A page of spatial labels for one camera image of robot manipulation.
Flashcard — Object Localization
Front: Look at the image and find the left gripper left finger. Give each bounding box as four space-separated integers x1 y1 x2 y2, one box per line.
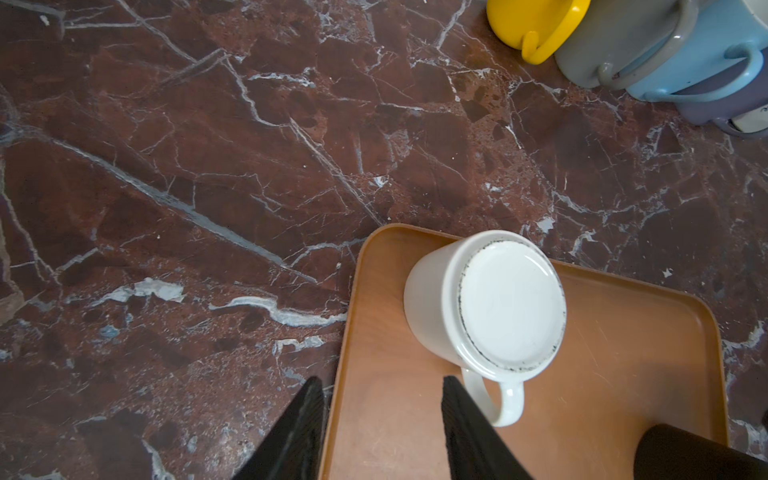
233 376 326 479

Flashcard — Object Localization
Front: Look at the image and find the light blue mug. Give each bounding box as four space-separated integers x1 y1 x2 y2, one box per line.
628 0 767 103

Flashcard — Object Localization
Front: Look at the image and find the cream white mug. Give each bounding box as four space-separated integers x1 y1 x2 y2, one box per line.
404 230 567 427

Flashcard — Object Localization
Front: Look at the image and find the yellow mug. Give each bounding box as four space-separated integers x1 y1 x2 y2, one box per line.
486 0 591 65

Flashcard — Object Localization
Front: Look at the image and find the white faceted mug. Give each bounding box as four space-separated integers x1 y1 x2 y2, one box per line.
730 105 768 135

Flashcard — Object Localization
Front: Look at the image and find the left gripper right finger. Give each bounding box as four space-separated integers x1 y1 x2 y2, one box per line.
441 376 532 480

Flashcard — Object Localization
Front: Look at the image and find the grey mug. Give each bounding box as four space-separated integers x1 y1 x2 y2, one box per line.
555 0 702 90

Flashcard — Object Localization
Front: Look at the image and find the black mug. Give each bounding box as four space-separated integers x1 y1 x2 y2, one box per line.
633 424 767 479

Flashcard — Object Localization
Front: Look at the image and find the purple mug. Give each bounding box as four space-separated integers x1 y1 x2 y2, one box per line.
675 61 767 139

